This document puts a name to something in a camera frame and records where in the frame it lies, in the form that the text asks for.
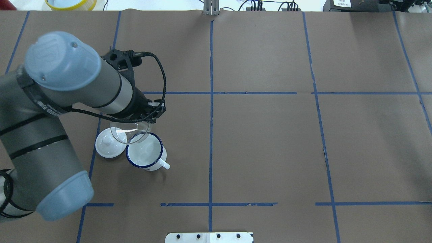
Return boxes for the clear plastic funnel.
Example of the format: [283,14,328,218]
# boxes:
[109,121,152,145]

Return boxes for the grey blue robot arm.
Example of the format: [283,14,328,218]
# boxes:
[1,31,167,223]

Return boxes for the grey metal bracket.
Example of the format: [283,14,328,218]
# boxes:
[201,0,220,16]

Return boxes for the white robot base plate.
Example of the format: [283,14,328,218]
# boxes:
[165,232,254,243]

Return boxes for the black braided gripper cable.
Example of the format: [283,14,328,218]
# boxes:
[69,51,167,123]

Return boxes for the yellow rimmed round container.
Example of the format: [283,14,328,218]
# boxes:
[45,0,98,11]

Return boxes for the black cables at table edge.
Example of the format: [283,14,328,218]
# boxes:
[221,0,300,12]

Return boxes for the white enamel mug blue rim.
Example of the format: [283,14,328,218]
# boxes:
[126,133,171,172]

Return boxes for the red object at corner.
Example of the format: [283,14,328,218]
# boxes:
[0,0,17,11]

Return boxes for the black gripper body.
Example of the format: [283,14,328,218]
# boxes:
[101,49,166,123]

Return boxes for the black device with label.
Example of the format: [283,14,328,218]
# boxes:
[323,0,432,12]

